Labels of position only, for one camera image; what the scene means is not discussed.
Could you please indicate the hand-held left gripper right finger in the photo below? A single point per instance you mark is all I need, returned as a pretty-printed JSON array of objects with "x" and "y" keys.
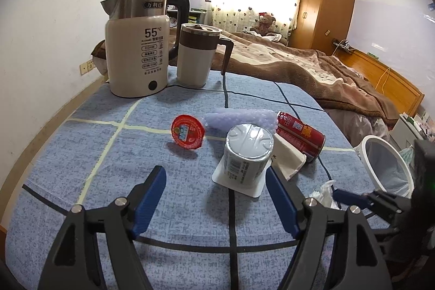
[{"x": 282, "y": 205}]

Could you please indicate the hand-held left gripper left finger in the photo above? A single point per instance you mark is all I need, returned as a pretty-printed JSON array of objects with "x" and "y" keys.
[{"x": 149, "y": 205}]

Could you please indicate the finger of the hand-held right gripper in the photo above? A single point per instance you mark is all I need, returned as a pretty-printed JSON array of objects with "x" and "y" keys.
[{"x": 350, "y": 198}]

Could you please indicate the white tissue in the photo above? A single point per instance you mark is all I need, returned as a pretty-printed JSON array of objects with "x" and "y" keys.
[{"x": 323, "y": 196}]

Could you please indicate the white round trash bin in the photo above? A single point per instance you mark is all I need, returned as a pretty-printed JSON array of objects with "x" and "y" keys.
[{"x": 365, "y": 154}]

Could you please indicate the white paper packet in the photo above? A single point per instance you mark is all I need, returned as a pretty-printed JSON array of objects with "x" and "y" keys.
[{"x": 287, "y": 157}]

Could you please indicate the grey bin liner bag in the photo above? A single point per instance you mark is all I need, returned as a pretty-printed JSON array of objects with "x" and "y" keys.
[{"x": 390, "y": 167}]

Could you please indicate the grey white yogurt cup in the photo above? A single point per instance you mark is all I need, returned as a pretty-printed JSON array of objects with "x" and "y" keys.
[{"x": 244, "y": 154}]

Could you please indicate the red drink can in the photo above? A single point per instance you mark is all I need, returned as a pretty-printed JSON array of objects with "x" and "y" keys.
[{"x": 299, "y": 133}]

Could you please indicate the red round foil lid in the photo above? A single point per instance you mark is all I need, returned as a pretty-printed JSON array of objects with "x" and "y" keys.
[{"x": 187, "y": 132}]

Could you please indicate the bubble wrap roll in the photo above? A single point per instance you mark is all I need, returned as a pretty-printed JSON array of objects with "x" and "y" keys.
[{"x": 238, "y": 118}]

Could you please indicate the blue checked tablecloth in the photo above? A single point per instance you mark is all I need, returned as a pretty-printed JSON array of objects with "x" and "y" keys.
[{"x": 102, "y": 157}]

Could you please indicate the pink bed sheet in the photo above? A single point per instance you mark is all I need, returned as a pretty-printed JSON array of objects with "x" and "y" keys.
[{"x": 360, "y": 127}]

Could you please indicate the white nightstand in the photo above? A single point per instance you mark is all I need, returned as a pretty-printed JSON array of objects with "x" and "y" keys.
[{"x": 406, "y": 127}]

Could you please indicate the pile of small boxes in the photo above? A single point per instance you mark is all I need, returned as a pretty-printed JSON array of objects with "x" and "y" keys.
[{"x": 424, "y": 125}]

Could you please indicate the wooden bed headboard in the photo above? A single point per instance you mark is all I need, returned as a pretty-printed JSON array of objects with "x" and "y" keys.
[{"x": 397, "y": 86}]

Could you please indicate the brown patterned bed blanket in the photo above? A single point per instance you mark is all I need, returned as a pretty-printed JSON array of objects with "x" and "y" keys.
[{"x": 289, "y": 72}]

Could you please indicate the white brown lidded mug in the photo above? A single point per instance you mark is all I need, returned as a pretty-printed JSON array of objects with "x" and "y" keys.
[{"x": 193, "y": 62}]

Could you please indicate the white steel electric kettle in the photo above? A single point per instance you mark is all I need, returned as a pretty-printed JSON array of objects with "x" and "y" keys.
[{"x": 136, "y": 55}]

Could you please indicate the headboard shelf with chargers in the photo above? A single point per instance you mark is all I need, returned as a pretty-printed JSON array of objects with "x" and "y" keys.
[{"x": 342, "y": 45}]

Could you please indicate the white clothes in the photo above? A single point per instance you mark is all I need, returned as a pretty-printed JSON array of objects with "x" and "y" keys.
[{"x": 272, "y": 38}]

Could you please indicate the brown teddy bear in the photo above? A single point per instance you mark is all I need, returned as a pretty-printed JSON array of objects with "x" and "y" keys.
[{"x": 264, "y": 25}]

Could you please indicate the cluttered small desk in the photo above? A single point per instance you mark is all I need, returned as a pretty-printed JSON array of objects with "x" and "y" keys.
[{"x": 197, "y": 17}]

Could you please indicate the wooden wardrobe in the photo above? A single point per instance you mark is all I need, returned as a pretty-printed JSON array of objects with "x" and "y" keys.
[{"x": 323, "y": 4}]

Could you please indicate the white wall power outlet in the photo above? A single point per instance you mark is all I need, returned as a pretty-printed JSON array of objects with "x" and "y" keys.
[{"x": 87, "y": 67}]

